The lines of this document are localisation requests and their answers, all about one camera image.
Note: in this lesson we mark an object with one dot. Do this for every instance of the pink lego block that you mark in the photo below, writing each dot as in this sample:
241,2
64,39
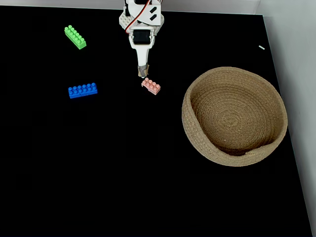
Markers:
151,86

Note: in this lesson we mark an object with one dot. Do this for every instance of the green lego block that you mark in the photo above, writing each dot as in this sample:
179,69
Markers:
75,37

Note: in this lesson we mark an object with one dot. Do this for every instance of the blue lego block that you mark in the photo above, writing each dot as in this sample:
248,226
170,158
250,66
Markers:
82,90

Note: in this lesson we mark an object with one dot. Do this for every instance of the small white scrap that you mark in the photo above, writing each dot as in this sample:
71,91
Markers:
261,47

